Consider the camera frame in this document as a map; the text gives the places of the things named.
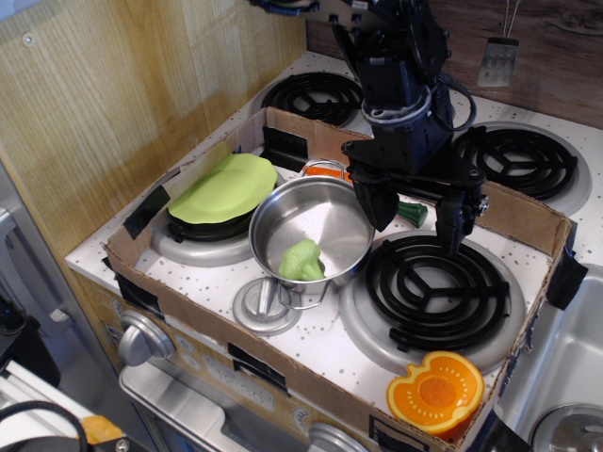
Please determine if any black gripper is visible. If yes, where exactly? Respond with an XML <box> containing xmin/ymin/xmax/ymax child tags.
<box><xmin>342</xmin><ymin>108</ymin><xmax>487</xmax><ymax>254</ymax></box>

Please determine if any green toy broccoli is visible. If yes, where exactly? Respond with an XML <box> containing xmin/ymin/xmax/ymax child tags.
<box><xmin>278</xmin><ymin>239</ymin><xmax>325</xmax><ymax>282</ymax></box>

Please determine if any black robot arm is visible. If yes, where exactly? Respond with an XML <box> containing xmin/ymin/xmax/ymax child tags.
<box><xmin>256</xmin><ymin>1</ymin><xmax>488</xmax><ymax>253</ymax></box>

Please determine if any silver steel pan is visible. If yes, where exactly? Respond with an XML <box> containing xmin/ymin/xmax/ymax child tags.
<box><xmin>249</xmin><ymin>176</ymin><xmax>375</xmax><ymax>310</ymax></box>

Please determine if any orange toy carrot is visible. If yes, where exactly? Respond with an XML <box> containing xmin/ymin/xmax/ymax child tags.
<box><xmin>301</xmin><ymin>159</ymin><xmax>429</xmax><ymax>228</ymax></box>

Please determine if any front right black burner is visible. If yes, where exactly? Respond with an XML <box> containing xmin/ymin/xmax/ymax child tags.
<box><xmin>339</xmin><ymin>232</ymin><xmax>526</xmax><ymax>374</ymax></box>

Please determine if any black burner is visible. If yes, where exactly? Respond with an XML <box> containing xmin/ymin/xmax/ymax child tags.
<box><xmin>339</xmin><ymin>232</ymin><xmax>526</xmax><ymax>374</ymax></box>
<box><xmin>149</xmin><ymin>169</ymin><xmax>286</xmax><ymax>267</ymax></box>
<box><xmin>252</xmin><ymin>72</ymin><xmax>367</xmax><ymax>131</ymax></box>
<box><xmin>453</xmin><ymin>121</ymin><xmax>592</xmax><ymax>216</ymax></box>

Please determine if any back right black burner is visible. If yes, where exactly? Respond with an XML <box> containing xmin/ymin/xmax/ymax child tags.
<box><xmin>453</xmin><ymin>121</ymin><xmax>592</xmax><ymax>216</ymax></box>

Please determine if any back left black burner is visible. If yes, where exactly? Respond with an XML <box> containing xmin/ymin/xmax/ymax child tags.
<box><xmin>252</xmin><ymin>72</ymin><xmax>367</xmax><ymax>131</ymax></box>

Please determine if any hanging metal spatula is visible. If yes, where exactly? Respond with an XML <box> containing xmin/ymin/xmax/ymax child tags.
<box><xmin>477</xmin><ymin>1</ymin><xmax>521</xmax><ymax>88</ymax></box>

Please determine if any green plate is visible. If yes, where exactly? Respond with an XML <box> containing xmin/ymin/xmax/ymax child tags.
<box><xmin>168</xmin><ymin>153</ymin><xmax>279</xmax><ymax>225</ymax></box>

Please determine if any silver centre stove knob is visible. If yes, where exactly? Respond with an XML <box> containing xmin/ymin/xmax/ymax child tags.
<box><xmin>232</xmin><ymin>278</ymin><xmax>302</xmax><ymax>336</ymax></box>

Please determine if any orange toy pepper half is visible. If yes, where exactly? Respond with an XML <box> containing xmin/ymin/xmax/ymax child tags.
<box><xmin>386</xmin><ymin>351</ymin><xmax>485</xmax><ymax>436</ymax></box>

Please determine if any front left black burner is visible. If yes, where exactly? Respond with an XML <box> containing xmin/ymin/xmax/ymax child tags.
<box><xmin>149</xmin><ymin>169</ymin><xmax>286</xmax><ymax>267</ymax></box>

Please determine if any silver sink basin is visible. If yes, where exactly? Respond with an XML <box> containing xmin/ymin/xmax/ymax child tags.
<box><xmin>493</xmin><ymin>265</ymin><xmax>602</xmax><ymax>451</ymax></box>

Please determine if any brown cardboard fence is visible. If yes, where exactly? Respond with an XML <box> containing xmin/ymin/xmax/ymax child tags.
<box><xmin>106</xmin><ymin>107</ymin><xmax>594</xmax><ymax>451</ymax></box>

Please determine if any silver bottom oven knob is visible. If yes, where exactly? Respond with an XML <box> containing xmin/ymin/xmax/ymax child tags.
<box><xmin>307</xmin><ymin>423</ymin><xmax>367</xmax><ymax>452</ymax></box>

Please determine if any silver oven knob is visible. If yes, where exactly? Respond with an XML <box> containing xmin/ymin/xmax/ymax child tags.
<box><xmin>118</xmin><ymin>310</ymin><xmax>175</xmax><ymax>367</ymax></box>
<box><xmin>307</xmin><ymin>423</ymin><xmax>367</xmax><ymax>452</ymax></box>

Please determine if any silver left oven knob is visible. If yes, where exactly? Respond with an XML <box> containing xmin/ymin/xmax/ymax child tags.
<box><xmin>118</xmin><ymin>310</ymin><xmax>175</xmax><ymax>367</ymax></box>

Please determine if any silver oven door handle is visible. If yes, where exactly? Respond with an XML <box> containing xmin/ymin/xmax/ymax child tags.
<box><xmin>120</xmin><ymin>363</ymin><xmax>307</xmax><ymax>451</ymax></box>

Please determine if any black cable bottom left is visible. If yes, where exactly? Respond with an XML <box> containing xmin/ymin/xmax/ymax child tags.
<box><xmin>0</xmin><ymin>400</ymin><xmax>90</xmax><ymax>452</ymax></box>

